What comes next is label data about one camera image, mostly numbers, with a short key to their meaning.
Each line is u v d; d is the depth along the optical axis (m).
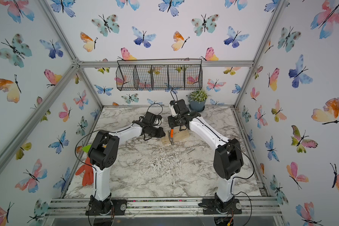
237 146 0.49
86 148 0.99
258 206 0.76
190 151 0.96
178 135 0.98
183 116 0.63
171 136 0.91
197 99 1.07
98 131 0.56
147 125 0.78
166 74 0.98
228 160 0.48
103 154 0.54
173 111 0.71
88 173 0.83
